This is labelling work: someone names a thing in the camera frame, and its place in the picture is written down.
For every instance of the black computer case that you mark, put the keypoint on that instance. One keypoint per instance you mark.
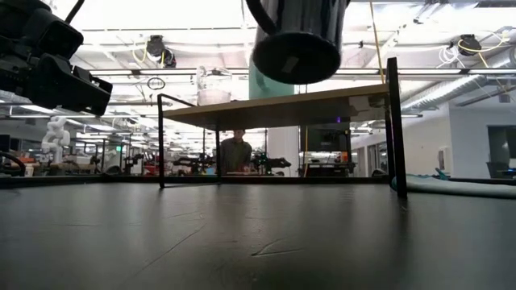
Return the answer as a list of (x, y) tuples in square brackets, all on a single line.
[(324, 139)]

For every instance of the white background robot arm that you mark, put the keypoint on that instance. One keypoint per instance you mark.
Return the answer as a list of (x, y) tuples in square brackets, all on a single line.
[(56, 137)]

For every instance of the teal plastic mug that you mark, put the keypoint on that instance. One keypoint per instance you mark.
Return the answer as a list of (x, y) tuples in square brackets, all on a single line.
[(270, 90)]

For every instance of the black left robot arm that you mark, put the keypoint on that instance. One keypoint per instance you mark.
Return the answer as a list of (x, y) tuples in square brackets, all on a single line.
[(68, 84)]

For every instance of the black background robot arm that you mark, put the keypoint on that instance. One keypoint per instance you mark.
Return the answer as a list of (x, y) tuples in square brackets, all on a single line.
[(274, 162), (193, 162)]

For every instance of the dark blue enamel mug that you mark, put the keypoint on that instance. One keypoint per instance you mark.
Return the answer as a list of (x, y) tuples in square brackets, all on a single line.
[(296, 58)]

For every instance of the person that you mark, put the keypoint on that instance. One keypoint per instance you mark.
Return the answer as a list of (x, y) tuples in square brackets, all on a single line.
[(235, 155)]

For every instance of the clear glass mug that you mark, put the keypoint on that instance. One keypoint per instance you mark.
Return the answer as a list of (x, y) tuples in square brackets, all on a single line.
[(213, 96)]

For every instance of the light blue cloth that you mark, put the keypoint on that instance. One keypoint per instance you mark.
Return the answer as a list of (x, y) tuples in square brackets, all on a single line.
[(463, 188)]

